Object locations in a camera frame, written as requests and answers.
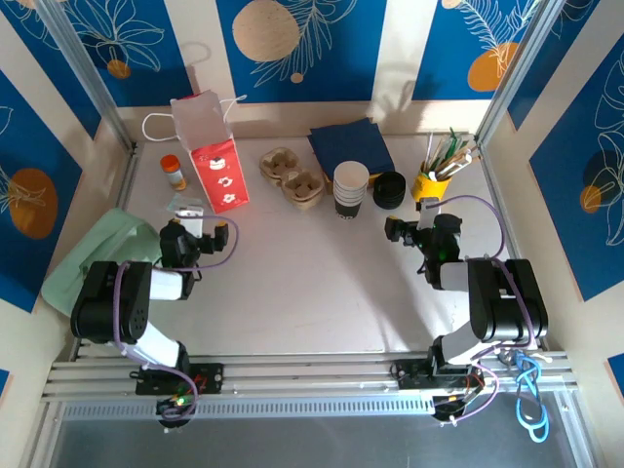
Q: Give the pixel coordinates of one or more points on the black plastic cup lid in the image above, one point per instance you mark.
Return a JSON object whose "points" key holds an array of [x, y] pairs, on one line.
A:
{"points": [[390, 181]]}

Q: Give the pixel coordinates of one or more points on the red white paper gift bag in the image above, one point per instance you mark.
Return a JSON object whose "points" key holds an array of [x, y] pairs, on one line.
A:
{"points": [[219, 175]]}

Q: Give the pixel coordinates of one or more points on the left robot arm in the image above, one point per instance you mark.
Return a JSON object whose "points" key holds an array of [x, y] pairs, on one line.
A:
{"points": [[107, 302]]}

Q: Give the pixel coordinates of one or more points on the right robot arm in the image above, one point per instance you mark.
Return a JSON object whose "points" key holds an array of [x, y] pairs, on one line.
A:
{"points": [[507, 302]]}

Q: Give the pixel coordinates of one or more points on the stack of black lids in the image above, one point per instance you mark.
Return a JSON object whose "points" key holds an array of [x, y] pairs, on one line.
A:
{"points": [[387, 202]]}

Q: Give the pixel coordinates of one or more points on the clear plastic packet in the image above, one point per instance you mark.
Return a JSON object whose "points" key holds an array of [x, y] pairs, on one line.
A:
{"points": [[183, 202]]}

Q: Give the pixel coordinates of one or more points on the stack of paper cups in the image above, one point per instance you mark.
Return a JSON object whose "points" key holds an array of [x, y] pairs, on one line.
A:
{"points": [[348, 207]]}

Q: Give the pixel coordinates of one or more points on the yellow utensil cup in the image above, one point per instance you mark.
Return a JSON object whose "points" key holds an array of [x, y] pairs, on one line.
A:
{"points": [[431, 187]]}

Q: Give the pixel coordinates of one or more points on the wooden stirrer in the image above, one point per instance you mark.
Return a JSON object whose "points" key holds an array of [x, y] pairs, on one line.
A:
{"points": [[460, 157], [463, 167]]}

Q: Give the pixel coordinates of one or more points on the orange pill bottle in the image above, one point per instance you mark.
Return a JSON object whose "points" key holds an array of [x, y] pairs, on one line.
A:
{"points": [[173, 173]]}

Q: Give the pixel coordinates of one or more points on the mint green zip pouch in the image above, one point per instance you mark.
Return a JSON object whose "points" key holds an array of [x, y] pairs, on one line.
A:
{"points": [[97, 248]]}

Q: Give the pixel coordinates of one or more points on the white wrapped straw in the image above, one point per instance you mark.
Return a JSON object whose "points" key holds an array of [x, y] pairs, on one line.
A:
{"points": [[431, 151]]}

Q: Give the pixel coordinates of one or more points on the navy paper napkin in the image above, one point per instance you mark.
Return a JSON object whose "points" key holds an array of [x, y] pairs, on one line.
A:
{"points": [[353, 148], [317, 132]]}

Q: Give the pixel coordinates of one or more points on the green striped wrapped straw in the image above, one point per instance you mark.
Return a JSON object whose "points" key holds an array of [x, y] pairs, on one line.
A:
{"points": [[451, 141]]}

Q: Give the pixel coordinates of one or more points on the silver metal knob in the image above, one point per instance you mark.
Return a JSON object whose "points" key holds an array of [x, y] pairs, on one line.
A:
{"points": [[507, 358]]}

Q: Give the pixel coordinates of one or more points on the small control board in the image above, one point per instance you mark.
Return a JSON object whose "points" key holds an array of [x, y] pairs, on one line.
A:
{"points": [[176, 402], [458, 400]]}

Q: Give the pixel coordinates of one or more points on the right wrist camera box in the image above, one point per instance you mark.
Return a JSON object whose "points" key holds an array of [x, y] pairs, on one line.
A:
{"points": [[429, 212]]}

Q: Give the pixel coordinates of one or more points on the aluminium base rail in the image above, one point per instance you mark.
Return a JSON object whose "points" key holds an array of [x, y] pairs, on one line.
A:
{"points": [[312, 370]]}

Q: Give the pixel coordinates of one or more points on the aluminium frame post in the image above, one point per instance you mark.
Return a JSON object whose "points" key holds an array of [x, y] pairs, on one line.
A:
{"points": [[83, 58], [517, 63]]}

